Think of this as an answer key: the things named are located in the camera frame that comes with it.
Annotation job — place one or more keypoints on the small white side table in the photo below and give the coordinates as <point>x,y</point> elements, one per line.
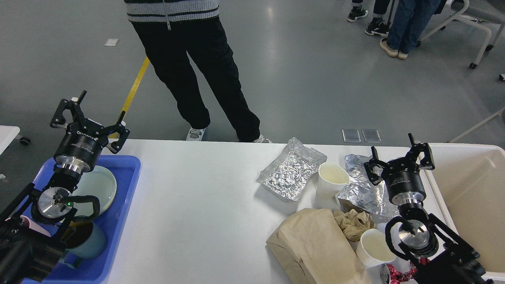
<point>10,133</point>

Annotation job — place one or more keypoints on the beige plastic bin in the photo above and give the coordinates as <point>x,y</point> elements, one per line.
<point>469,184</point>

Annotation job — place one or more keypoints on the blue plastic tray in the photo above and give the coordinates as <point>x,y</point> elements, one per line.
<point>126,170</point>

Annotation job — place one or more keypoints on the white paper cup upper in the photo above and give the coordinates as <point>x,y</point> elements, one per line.
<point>332,178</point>

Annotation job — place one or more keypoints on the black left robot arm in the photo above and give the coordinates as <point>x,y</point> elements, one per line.
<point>26,253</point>

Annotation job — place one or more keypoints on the person in blue jeans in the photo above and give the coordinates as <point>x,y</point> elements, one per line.
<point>411,18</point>

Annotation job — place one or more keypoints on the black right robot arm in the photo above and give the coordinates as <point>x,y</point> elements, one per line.
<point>438,254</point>

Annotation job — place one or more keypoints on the mint green plate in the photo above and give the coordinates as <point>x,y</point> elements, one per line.
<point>100,183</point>

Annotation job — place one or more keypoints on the white paper cup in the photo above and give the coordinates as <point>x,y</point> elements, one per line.
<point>332,178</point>
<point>372,249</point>

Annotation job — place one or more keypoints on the dark teal mug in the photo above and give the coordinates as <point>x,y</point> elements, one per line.
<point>84,241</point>

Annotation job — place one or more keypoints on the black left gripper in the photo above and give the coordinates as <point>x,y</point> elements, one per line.
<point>81,148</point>

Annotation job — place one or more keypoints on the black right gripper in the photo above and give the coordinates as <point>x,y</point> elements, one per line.
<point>401,175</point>

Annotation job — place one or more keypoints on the person in black trousers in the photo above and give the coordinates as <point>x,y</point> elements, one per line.
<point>176,32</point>

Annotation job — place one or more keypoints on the crumpled brown napkin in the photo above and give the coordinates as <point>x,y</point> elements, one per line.
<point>354,224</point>

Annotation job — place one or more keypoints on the white paper cup lower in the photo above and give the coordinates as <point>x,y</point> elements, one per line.
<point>372,249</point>

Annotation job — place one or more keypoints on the pink mug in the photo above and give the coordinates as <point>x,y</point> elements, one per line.
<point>29,223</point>

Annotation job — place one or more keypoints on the white office chair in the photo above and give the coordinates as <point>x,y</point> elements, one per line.
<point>475,13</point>

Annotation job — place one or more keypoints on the foil sheet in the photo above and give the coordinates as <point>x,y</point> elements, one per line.
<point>287,175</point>
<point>362,196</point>

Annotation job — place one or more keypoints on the red candy wrapper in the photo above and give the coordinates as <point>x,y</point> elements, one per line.
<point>390,275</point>

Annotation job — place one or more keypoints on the brown paper bag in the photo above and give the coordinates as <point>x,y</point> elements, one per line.
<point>312,249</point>

